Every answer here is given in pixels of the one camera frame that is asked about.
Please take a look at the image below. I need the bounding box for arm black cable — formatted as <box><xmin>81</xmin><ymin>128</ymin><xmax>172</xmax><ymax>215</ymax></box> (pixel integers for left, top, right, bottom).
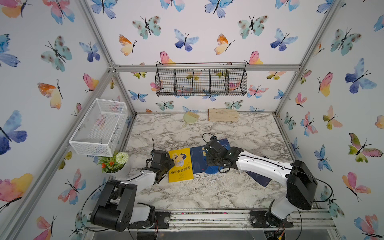
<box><xmin>79</xmin><ymin>138</ymin><xmax>160</xmax><ymax>240</ymax></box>
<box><xmin>201</xmin><ymin>132</ymin><xmax>334</xmax><ymax>240</ymax></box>

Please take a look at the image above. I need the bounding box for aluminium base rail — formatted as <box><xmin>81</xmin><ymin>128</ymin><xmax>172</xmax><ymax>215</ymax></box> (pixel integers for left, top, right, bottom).
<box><xmin>83</xmin><ymin>209</ymin><xmax>331</xmax><ymax>232</ymax></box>

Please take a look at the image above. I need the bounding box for dark blue yellow-label book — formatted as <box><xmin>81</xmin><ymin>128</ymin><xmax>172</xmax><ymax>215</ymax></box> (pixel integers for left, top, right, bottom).
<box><xmin>190</xmin><ymin>147</ymin><xmax>209</xmax><ymax>174</ymax></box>

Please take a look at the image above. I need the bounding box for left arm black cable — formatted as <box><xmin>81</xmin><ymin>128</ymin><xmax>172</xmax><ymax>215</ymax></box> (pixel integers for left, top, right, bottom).
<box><xmin>79</xmin><ymin>138</ymin><xmax>160</xmax><ymax>240</ymax></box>

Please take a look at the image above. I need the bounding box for navy yellow-label book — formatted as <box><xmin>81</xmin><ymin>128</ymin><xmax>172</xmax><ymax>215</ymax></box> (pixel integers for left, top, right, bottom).
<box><xmin>247</xmin><ymin>171</ymin><xmax>272</xmax><ymax>189</ymax></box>

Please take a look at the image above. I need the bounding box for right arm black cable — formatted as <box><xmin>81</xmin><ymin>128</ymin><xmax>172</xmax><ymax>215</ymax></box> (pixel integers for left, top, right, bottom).
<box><xmin>201</xmin><ymin>132</ymin><xmax>334</xmax><ymax>240</ymax></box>

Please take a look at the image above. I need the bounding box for blue microfiber cloth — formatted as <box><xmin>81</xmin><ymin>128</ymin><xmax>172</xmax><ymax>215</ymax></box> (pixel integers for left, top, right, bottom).
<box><xmin>205</xmin><ymin>166</ymin><xmax>220</xmax><ymax>175</ymax></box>

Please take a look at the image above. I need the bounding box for blue Little Prince book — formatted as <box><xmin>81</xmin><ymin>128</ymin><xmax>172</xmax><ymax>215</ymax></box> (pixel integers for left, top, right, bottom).
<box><xmin>218</xmin><ymin>139</ymin><xmax>231</xmax><ymax>151</ymax></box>

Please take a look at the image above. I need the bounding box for white mesh wall basket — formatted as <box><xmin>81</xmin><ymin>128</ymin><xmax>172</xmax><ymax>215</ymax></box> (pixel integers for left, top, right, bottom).
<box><xmin>69</xmin><ymin>99</ymin><xmax>128</xmax><ymax>157</ymax></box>

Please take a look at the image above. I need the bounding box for yellow cover book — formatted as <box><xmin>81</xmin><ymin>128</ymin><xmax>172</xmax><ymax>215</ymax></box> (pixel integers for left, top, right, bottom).
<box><xmin>169</xmin><ymin>148</ymin><xmax>194</xmax><ymax>183</ymax></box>

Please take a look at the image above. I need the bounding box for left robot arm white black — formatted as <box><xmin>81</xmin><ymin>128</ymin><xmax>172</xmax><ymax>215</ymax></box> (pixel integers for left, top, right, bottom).
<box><xmin>91</xmin><ymin>150</ymin><xmax>175</xmax><ymax>232</ymax></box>

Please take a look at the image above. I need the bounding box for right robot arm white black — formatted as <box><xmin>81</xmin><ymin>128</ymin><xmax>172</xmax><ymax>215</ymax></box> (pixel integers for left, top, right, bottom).
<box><xmin>204</xmin><ymin>137</ymin><xmax>318</xmax><ymax>228</ymax></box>

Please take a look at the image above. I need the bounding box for potted flowers white pot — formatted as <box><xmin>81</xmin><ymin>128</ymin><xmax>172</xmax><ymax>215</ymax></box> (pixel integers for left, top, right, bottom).
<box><xmin>98</xmin><ymin>152</ymin><xmax>131</xmax><ymax>179</ymax></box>

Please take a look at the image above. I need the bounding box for black wire wall basket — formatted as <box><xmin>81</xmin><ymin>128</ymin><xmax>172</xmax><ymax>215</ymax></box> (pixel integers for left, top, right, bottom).
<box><xmin>153</xmin><ymin>63</ymin><xmax>248</xmax><ymax>97</ymax></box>

